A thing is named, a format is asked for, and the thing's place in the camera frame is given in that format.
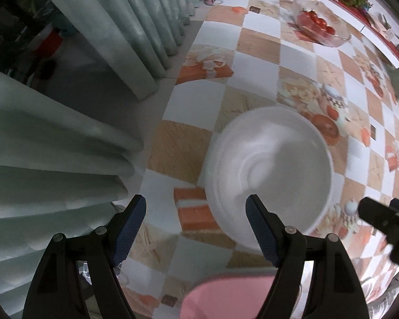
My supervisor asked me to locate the pink square plate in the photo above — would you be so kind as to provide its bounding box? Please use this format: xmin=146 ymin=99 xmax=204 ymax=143
xmin=179 ymin=273 xmax=275 ymax=319

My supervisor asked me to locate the glass bowl of tomatoes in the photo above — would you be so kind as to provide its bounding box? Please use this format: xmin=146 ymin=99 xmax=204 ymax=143
xmin=292 ymin=0 xmax=351 ymax=48

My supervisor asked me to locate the checkered plastic tablecloth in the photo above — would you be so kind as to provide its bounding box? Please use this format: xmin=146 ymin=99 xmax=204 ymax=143
xmin=122 ymin=0 xmax=399 ymax=318

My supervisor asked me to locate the pale green curtain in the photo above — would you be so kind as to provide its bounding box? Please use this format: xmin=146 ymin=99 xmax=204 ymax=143
xmin=0 ymin=0 xmax=204 ymax=319

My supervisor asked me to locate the white foam bowl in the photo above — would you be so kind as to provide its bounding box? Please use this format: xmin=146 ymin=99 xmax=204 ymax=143
xmin=205 ymin=107 xmax=334 ymax=251

